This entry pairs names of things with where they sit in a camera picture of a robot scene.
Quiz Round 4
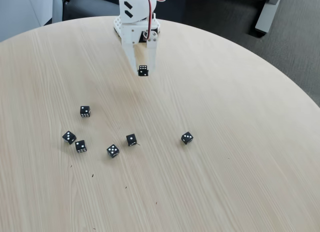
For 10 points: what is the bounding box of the grey desk leg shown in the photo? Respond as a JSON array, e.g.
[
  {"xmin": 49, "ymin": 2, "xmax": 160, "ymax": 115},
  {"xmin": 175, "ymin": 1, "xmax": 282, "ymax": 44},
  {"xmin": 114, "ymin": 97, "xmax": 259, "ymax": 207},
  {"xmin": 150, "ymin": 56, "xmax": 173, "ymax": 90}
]
[{"xmin": 254, "ymin": 0, "xmax": 284, "ymax": 38}]

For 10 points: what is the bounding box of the black dice one pip up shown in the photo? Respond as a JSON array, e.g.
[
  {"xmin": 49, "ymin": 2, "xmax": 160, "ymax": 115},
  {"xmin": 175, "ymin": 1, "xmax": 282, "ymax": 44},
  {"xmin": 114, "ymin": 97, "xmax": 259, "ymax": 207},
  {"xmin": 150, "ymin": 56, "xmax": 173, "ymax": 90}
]
[{"xmin": 125, "ymin": 133, "xmax": 138, "ymax": 147}]

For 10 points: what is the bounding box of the black dice three pips up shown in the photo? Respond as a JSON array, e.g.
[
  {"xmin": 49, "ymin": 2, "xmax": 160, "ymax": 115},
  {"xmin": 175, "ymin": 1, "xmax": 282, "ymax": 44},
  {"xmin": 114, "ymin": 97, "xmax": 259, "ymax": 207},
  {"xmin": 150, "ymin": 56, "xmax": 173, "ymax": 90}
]
[
  {"xmin": 180, "ymin": 131, "xmax": 194, "ymax": 146},
  {"xmin": 61, "ymin": 130, "xmax": 77, "ymax": 146}
]

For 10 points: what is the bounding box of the white cabinet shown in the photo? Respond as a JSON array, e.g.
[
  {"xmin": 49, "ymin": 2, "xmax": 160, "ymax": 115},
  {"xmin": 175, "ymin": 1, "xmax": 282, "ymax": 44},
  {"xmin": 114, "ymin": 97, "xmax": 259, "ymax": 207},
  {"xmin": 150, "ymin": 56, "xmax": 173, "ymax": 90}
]
[{"xmin": 0, "ymin": 0, "xmax": 63, "ymax": 42}]

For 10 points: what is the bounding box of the black dice six pips up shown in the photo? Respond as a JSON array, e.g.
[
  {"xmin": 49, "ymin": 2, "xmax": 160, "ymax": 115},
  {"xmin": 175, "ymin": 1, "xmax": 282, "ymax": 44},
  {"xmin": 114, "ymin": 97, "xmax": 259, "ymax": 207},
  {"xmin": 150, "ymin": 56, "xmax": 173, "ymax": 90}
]
[{"xmin": 137, "ymin": 64, "xmax": 150, "ymax": 78}]

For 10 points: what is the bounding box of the black dice two pips up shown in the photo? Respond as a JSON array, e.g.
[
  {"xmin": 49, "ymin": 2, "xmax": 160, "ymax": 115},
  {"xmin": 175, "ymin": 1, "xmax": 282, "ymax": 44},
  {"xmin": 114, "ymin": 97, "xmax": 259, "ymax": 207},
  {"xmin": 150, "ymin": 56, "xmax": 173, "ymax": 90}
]
[
  {"xmin": 79, "ymin": 105, "xmax": 91, "ymax": 118},
  {"xmin": 74, "ymin": 139, "xmax": 88, "ymax": 154}
]

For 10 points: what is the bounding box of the red and black cable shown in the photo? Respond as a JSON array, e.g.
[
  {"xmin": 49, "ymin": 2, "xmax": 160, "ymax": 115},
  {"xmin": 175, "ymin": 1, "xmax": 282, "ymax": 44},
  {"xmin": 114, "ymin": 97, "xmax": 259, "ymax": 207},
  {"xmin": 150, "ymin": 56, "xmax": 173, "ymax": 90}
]
[{"xmin": 128, "ymin": 0, "xmax": 169, "ymax": 40}]

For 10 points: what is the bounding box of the black chair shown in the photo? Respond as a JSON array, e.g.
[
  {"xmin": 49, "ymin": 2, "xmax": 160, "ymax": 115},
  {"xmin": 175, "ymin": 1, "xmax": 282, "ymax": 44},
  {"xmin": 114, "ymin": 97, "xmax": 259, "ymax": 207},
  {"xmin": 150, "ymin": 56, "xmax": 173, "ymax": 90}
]
[{"xmin": 62, "ymin": 0, "xmax": 121, "ymax": 22}]

